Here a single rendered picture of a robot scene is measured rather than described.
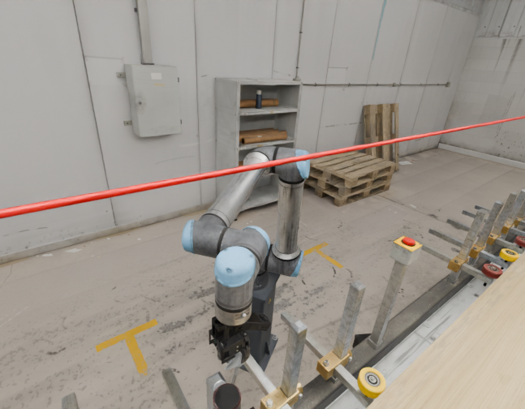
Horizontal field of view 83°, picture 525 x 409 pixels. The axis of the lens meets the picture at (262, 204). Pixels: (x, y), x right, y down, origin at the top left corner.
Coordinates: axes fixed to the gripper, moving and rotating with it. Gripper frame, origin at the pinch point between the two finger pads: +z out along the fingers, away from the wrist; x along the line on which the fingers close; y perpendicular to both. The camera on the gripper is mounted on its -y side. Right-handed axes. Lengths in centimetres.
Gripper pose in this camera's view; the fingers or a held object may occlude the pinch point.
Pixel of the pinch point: (238, 361)
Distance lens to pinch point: 94.6
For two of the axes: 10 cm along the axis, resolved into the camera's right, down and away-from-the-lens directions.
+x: 5.9, 3.9, -7.1
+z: -0.7, 9.0, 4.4
